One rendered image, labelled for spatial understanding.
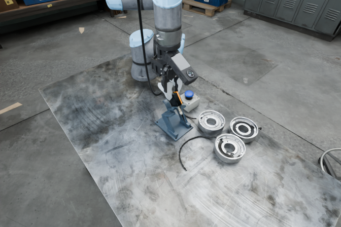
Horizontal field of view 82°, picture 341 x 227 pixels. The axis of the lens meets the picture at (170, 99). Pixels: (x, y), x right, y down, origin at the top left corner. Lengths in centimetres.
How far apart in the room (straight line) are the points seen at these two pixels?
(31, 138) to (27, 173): 35
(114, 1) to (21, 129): 182
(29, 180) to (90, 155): 113
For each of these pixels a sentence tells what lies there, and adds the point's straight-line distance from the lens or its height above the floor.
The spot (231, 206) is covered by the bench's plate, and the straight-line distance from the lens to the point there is 70.
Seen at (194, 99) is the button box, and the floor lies 85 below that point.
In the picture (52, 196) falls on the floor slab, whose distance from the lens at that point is 175.
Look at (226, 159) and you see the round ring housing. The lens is 73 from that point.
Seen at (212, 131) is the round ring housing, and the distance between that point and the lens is 78.
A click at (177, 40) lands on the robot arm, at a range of 58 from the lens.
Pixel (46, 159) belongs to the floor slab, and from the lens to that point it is 194.
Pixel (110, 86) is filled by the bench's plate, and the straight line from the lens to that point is 105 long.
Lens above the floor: 144
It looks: 43 degrees down
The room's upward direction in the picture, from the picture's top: straight up
